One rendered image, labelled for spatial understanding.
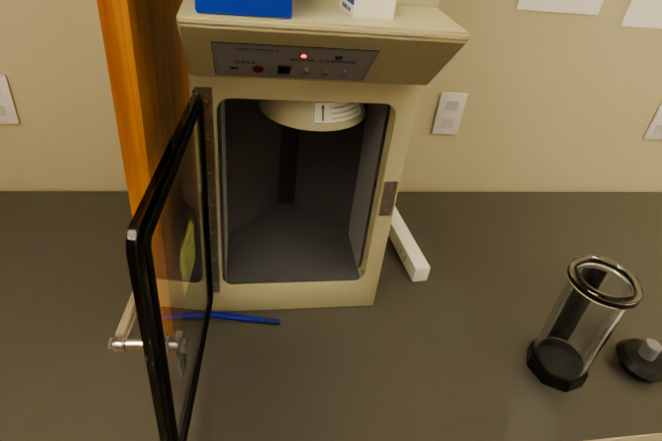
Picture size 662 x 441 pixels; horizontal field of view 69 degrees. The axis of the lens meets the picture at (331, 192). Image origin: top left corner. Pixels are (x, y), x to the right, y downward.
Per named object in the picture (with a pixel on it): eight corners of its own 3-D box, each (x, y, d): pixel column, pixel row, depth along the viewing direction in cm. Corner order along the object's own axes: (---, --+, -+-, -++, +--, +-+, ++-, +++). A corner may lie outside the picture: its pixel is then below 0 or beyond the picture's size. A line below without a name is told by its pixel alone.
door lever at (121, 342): (177, 297, 60) (176, 282, 59) (159, 362, 52) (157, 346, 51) (133, 295, 60) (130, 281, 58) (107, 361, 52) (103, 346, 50)
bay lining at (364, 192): (227, 202, 106) (223, 41, 86) (342, 202, 111) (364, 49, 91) (222, 283, 86) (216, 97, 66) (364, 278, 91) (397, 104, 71)
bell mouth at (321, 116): (257, 84, 86) (258, 53, 83) (355, 88, 89) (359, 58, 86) (260, 130, 71) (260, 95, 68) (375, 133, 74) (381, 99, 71)
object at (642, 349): (632, 341, 95) (648, 318, 91) (676, 380, 88) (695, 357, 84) (600, 353, 91) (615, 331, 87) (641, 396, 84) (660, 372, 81)
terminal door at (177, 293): (212, 300, 86) (200, 89, 63) (173, 481, 61) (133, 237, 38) (207, 300, 86) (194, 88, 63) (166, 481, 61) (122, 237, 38)
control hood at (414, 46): (189, 69, 63) (184, -12, 58) (424, 79, 69) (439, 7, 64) (180, 105, 54) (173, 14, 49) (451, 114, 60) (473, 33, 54)
